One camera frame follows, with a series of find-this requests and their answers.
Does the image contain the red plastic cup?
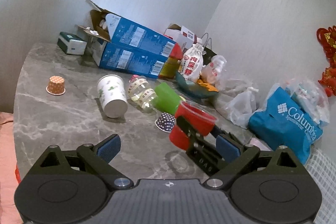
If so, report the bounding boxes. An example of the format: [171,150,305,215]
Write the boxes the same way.
[169,101,218,151]

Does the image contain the green plastic cup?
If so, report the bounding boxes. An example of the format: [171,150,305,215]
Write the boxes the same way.
[153,83,185,115]

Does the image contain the white patterned paper cup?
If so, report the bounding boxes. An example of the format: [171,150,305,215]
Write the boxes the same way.
[97,75,127,118]

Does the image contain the navy polka dot cupcake liner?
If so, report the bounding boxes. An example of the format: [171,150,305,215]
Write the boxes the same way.
[154,113,175,133]

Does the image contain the clear plastic bag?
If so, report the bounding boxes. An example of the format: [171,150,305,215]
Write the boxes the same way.
[214,78,259,129]

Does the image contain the teal glass bowl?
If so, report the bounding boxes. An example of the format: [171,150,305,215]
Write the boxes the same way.
[175,72,218,99]

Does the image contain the orange snack pieces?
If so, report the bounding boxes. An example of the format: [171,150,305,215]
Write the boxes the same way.
[197,79,219,92]

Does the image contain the blue Columbia bag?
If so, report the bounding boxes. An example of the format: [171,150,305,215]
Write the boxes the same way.
[248,84,323,165]

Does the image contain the plastic bag with red print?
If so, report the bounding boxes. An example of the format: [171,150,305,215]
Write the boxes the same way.
[201,55,227,84]

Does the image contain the orange polka dot cupcake liner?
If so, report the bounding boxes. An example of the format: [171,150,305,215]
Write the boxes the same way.
[46,76,66,96]

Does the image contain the red yellow container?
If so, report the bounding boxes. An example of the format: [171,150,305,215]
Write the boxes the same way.
[159,43,183,79]

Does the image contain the white mesh fabric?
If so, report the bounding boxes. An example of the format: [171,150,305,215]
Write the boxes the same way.
[305,146,336,224]

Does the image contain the black paper shopping bag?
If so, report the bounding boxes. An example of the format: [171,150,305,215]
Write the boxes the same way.
[201,32,217,65]

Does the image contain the plastic bag of packets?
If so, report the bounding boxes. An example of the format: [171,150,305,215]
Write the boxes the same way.
[282,79,330,127]

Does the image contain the lower blue cardboard box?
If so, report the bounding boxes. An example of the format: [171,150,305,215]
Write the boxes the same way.
[78,25,167,79]

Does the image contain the blue cardboard box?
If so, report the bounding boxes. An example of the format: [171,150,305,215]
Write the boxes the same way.
[86,0,175,58]
[78,25,167,79]

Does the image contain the white red cardboard box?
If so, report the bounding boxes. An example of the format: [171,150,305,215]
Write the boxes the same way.
[164,24,202,53]

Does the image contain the small white green box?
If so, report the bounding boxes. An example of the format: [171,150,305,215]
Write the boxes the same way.
[57,32,87,56]

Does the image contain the upper blue cardboard box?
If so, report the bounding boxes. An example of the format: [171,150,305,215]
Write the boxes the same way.
[86,0,175,58]

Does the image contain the white drawstring bag red text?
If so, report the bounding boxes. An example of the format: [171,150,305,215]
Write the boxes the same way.
[178,43,204,83]

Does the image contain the red wall decoration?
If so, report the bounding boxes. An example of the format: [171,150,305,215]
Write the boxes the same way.
[316,26,336,97]

